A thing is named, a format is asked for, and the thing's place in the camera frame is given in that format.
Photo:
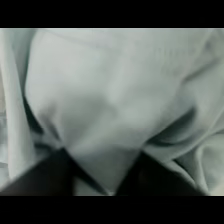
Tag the pale blue-grey shirt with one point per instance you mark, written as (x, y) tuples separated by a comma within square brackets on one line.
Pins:
[(110, 86)]

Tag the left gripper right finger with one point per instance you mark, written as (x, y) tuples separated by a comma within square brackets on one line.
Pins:
[(150, 180)]

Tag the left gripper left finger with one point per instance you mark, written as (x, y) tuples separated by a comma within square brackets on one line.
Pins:
[(46, 176)]

